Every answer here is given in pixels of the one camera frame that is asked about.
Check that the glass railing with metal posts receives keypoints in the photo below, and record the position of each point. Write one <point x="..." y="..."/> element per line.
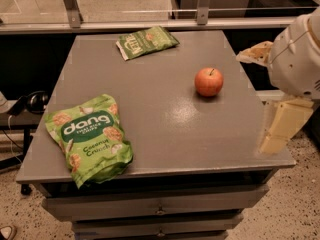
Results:
<point x="94" y="16"/>

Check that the dark side table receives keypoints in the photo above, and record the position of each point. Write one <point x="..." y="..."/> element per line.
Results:
<point x="24" y="122"/>

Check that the shoe tip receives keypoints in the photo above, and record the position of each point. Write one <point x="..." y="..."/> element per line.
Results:
<point x="7" y="232"/>

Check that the red apple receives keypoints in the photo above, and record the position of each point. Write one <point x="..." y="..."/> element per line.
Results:
<point x="208" y="82"/>

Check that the green dang rice chip bag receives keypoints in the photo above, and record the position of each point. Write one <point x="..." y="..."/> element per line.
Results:
<point x="92" y="140"/>

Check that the black headphones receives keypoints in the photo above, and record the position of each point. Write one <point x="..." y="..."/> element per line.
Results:
<point x="34" y="103"/>

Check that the grey drawer cabinet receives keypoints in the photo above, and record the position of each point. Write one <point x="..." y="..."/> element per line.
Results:
<point x="180" y="139"/>

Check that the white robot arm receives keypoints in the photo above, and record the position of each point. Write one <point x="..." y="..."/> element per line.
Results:
<point x="293" y="64"/>

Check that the dark green snack bag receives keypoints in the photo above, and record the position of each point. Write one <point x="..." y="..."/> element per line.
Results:
<point x="144" y="42"/>

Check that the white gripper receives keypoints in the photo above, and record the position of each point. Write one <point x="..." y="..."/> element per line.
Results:
<point x="294" y="63"/>

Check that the top grey drawer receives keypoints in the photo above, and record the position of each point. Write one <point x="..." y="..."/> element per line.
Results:
<point x="153" y="203"/>

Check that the grey drawer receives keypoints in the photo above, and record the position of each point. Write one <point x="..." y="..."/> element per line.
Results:
<point x="153" y="203"/>
<point x="175" y="227"/>

